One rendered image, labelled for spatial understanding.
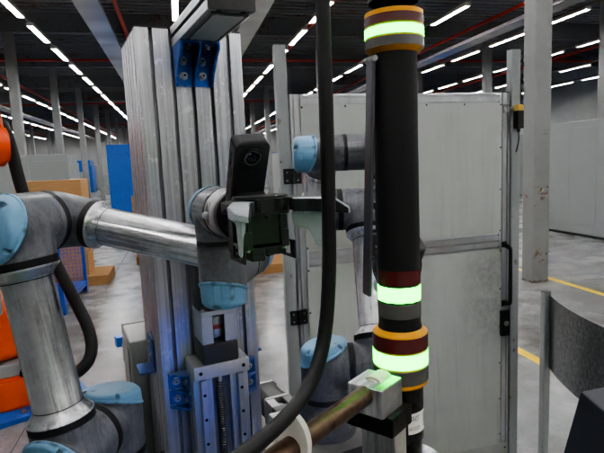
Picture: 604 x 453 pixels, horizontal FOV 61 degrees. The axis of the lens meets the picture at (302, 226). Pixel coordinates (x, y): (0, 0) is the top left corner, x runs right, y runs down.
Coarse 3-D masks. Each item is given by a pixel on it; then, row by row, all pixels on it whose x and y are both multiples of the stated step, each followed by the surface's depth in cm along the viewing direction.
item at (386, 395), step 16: (352, 384) 38; (368, 384) 38; (384, 384) 37; (400, 384) 38; (384, 400) 36; (400, 400) 38; (368, 416) 38; (384, 416) 37; (400, 416) 37; (368, 432) 40; (384, 432) 37; (400, 432) 39; (368, 448) 40; (384, 448) 39; (400, 448) 39
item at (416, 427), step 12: (372, 0) 39; (384, 0) 40; (396, 0) 40; (408, 0) 39; (408, 396) 40; (420, 396) 40; (420, 408) 41; (420, 420) 41; (408, 432) 40; (420, 432) 41; (408, 444) 40; (420, 444) 41
